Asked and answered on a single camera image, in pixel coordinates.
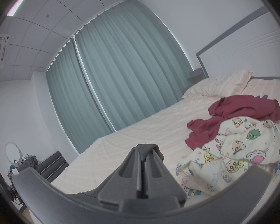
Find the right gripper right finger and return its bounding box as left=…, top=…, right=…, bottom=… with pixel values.
left=143, top=149, right=187, bottom=208

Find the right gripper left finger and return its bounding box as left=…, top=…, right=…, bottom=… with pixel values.
left=98, top=146, right=142, bottom=210

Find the black T-shirt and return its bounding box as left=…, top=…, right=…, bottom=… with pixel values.
left=68, top=144, right=164, bottom=201

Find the bed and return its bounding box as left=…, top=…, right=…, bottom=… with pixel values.
left=28, top=5, right=280, bottom=219

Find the dark grey chest of drawers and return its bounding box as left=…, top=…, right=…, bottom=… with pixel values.
left=16, top=151, right=69, bottom=184

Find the white printed pyjama garment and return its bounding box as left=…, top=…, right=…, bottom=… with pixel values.
left=176, top=117, right=280, bottom=199

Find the black bag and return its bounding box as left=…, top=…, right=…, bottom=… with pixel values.
left=20, top=155, right=39, bottom=170

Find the blue-green curtain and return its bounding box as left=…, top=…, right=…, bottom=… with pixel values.
left=45, top=37, right=117, bottom=155
left=73, top=0, right=194, bottom=135

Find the dark red garment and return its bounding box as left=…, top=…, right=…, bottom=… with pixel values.
left=185, top=95, right=280, bottom=150

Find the grey bedside table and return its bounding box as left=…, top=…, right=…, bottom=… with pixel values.
left=187, top=68, right=209, bottom=86

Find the round white mirror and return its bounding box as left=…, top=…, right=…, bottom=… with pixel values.
left=5, top=142, right=23, bottom=165

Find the cream pillow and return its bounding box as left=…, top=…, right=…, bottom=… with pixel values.
left=182, top=70, right=254, bottom=100

